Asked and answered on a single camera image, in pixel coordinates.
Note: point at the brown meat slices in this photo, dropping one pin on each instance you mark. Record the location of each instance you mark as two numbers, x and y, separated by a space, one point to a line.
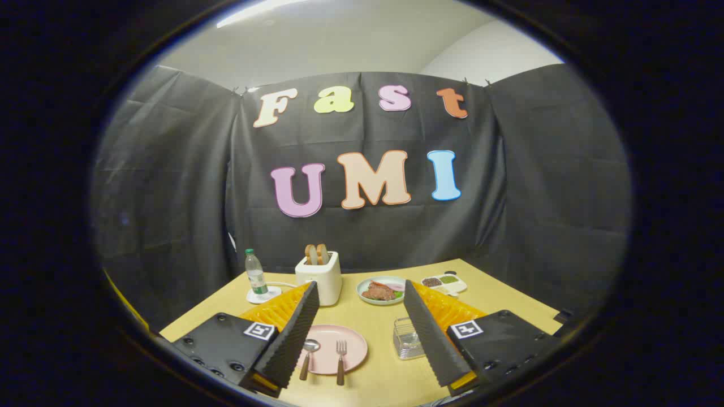
378 292

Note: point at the toast bread slice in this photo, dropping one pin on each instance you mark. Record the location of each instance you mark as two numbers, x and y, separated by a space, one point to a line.
310 255
323 254

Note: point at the white divided dish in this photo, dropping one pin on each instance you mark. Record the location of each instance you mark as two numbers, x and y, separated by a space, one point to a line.
459 286

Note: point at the pink plate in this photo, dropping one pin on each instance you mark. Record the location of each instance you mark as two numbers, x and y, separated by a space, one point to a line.
353 346

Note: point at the green beans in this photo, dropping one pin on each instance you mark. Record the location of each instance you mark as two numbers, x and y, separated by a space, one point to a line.
449 279

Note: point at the metal drainer basket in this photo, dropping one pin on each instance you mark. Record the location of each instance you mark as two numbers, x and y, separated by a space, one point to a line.
406 339

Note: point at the clear plastic water bottle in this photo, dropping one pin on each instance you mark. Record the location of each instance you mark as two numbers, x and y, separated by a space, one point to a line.
255 277

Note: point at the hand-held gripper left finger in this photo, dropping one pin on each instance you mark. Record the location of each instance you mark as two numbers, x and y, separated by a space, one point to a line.
294 333

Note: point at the white coaster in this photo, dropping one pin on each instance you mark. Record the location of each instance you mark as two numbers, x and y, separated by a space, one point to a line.
274 294

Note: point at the black backdrop cloth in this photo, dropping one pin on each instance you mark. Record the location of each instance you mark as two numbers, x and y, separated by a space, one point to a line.
537 198

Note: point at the pale green food plate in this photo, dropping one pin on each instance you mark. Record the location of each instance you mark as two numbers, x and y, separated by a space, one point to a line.
365 285

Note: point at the pale yellow beans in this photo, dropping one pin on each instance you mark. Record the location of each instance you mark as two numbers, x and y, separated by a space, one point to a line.
441 290

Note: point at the dark brown beans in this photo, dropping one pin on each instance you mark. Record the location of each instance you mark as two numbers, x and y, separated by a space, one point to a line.
432 282

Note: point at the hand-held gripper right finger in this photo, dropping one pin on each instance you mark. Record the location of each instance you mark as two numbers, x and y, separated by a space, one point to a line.
432 339

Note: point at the white toaster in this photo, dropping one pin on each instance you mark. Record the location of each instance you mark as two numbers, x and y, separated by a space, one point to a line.
325 277

